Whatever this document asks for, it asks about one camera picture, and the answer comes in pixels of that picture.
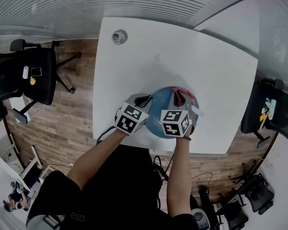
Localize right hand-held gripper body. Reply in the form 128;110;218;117
160;103;205;138

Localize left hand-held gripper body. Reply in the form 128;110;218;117
114;97;150;136

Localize big blue plate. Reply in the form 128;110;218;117
145;86;200;139

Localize pink cloth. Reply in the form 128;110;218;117
170;86;199;107

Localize person's right forearm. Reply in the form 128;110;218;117
167;137;192;218

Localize person's left forearm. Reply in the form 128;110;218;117
67;128;128;191

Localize black office chair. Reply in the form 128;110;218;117
228;161;276;215
0;39;83;124
240;77;288;150

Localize person's black clothing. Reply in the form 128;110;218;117
26;144;200;230

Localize white green bundle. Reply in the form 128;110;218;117
261;98;277;122

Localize grey white office chair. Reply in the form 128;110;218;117
191;208;211;230

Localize white window blind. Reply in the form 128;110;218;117
0;0;223;39

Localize white side desk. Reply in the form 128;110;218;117
0;142;54;196

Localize white low shelf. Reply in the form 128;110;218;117
9;96;32;122

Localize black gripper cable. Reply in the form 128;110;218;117
96;125;116;145

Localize black cable bundle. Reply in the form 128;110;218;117
153;154;175;185

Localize white floor cable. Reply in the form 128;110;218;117
189;156;266;169

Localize black floor cable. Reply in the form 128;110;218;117
191;172;213;189

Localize round table cable grommet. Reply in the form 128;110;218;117
111;29;129;46

